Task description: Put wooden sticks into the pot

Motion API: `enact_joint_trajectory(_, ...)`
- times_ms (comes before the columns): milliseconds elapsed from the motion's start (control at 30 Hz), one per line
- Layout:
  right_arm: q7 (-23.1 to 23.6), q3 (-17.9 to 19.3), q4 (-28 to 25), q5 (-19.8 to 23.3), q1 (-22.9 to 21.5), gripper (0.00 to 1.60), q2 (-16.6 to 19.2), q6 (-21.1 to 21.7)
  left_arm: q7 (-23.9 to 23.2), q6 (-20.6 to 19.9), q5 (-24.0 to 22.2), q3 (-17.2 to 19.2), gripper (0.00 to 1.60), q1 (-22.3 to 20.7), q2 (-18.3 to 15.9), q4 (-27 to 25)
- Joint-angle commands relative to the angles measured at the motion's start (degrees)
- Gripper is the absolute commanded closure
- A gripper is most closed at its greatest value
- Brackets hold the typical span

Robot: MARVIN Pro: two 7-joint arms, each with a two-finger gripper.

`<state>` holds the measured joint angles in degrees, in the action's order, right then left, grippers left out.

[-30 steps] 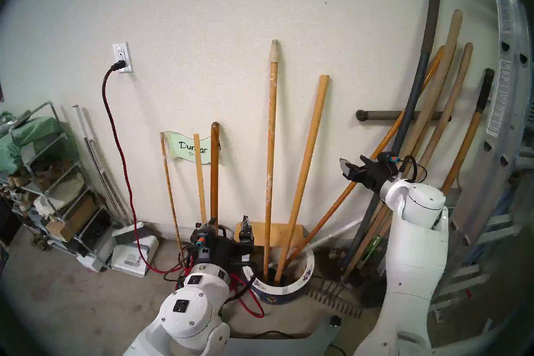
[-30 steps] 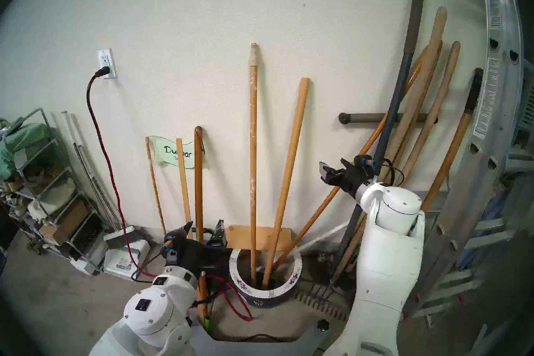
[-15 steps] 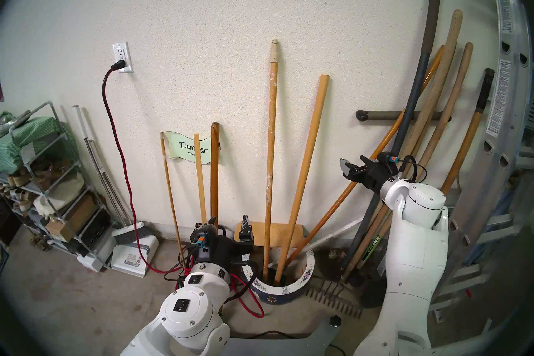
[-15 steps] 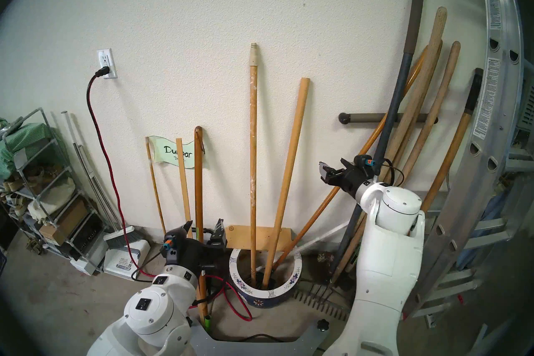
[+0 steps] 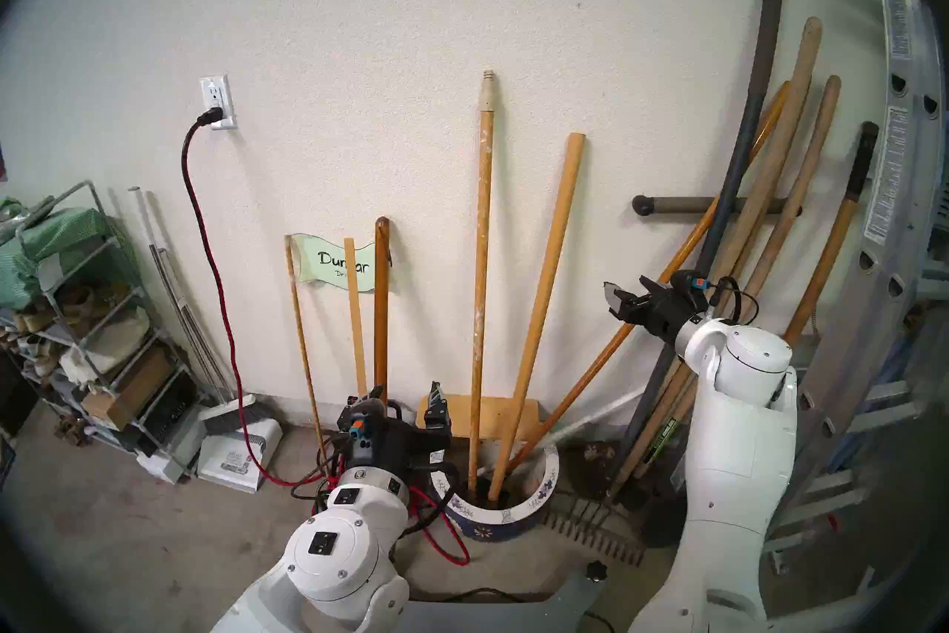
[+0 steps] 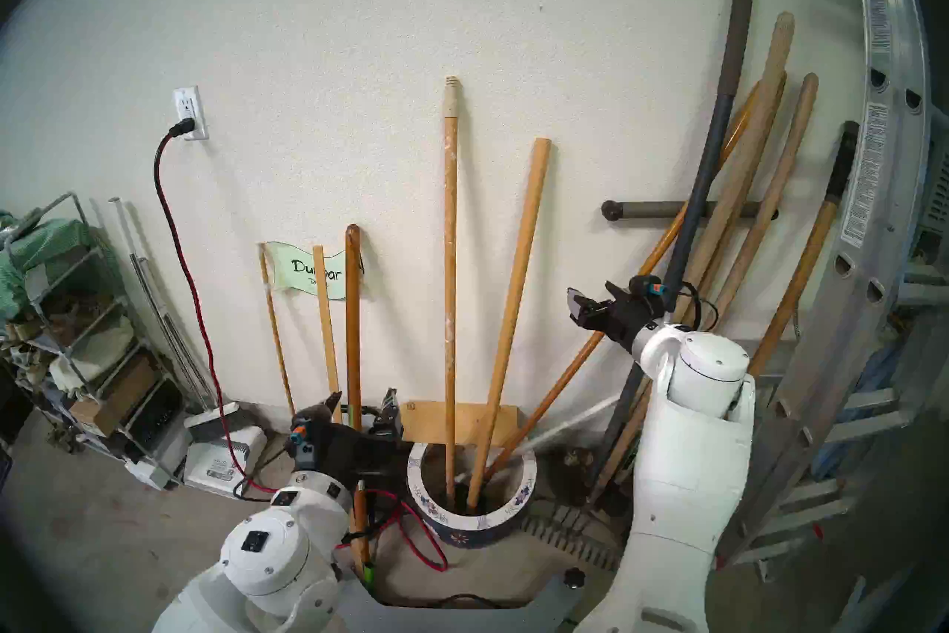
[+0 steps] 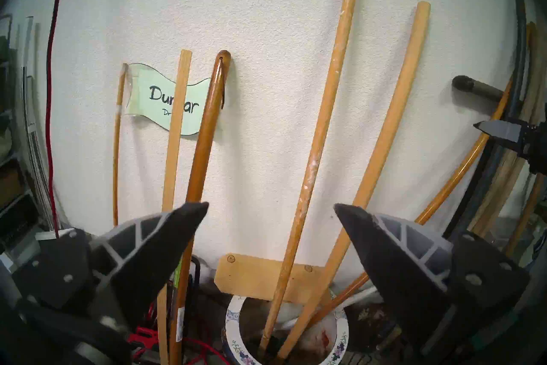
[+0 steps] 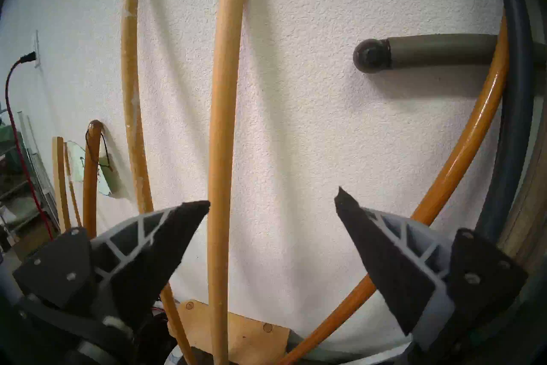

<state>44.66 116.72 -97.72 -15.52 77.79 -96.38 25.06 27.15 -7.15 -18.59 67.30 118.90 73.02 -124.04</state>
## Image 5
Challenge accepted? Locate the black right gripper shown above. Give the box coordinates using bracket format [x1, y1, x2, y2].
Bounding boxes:
[604, 276, 709, 343]

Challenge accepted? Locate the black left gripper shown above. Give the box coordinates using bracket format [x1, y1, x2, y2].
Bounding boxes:
[337, 382, 452, 484]

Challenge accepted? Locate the plain light wooden dowel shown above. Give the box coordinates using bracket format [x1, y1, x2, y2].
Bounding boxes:
[487, 133, 586, 502]

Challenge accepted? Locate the paint-speckled pole with threaded tip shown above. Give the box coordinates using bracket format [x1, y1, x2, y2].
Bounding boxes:
[467, 71, 496, 495]

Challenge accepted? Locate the floral white blue ceramic pot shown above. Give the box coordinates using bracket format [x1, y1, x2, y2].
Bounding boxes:
[430, 445, 561, 542]

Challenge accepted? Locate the dark brown stick with loop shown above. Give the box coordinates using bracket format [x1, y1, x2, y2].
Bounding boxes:
[374, 217, 391, 391]

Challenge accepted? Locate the flat wooden board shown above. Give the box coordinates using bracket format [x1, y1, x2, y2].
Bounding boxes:
[417, 394, 542, 443]

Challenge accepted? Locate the flat thin wooden slat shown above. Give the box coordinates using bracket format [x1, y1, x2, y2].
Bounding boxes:
[343, 238, 368, 399]

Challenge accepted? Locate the long white floor pipe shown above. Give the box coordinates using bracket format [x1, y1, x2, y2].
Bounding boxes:
[549, 390, 646, 447]

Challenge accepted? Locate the thin wooden sign stick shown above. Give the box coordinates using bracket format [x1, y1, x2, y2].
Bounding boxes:
[285, 235, 331, 477]

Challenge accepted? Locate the pale green Dunbar sign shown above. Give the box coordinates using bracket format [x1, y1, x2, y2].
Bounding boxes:
[291, 233, 391, 293]

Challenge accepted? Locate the white box on floor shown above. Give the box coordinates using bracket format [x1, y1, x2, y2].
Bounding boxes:
[196, 416, 284, 494]

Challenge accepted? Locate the metal rake head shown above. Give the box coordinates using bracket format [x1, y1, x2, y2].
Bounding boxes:
[545, 494, 646, 566]

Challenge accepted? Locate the aluminium ladder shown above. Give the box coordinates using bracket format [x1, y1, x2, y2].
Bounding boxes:
[764, 0, 949, 577]

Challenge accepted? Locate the brown cardboard box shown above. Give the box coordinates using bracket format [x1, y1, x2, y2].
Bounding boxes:
[80, 348, 175, 432]

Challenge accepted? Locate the cream fabric bag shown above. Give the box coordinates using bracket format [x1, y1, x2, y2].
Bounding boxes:
[59, 307, 151, 388]

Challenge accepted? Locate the white plastic pipe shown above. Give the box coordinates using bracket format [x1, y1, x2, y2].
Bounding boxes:
[128, 186, 223, 402]

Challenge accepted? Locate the grey metal shelf rack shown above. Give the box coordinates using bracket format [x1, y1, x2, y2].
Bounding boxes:
[0, 179, 205, 484]

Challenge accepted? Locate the green checked cloth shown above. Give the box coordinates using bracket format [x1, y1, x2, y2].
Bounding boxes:
[0, 196, 138, 310]

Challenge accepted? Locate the grey wall hook bar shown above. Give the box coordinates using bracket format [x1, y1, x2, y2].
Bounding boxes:
[632, 195, 803, 217]

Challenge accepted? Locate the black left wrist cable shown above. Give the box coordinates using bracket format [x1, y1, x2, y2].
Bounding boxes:
[291, 435, 462, 537]

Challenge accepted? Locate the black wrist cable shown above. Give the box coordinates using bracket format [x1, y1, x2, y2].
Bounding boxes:
[291, 435, 462, 537]
[708, 277, 761, 328]

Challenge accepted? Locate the glossy orange rake handle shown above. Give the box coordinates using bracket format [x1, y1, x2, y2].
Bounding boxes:
[504, 83, 791, 477]

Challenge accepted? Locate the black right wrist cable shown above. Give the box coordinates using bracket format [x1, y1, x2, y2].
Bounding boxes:
[708, 277, 761, 328]

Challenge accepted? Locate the grey handle with dark grip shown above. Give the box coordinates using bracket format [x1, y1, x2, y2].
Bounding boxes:
[608, 0, 784, 484]

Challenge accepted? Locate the wooden handle with black grip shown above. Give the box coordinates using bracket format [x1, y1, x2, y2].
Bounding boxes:
[782, 121, 880, 347]

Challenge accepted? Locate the slim pale wooden handle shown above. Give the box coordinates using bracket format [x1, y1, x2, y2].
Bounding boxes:
[738, 75, 842, 313]

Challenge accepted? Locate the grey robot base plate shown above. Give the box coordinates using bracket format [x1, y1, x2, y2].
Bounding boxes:
[397, 568, 609, 633]

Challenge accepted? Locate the thick pale wooden handle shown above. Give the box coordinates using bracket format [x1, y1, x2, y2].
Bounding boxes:
[608, 16, 825, 499]

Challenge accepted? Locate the red and black power cord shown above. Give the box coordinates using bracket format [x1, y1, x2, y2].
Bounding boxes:
[180, 107, 472, 566]

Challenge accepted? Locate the white wall outlet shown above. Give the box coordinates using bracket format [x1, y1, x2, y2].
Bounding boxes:
[199, 75, 239, 131]

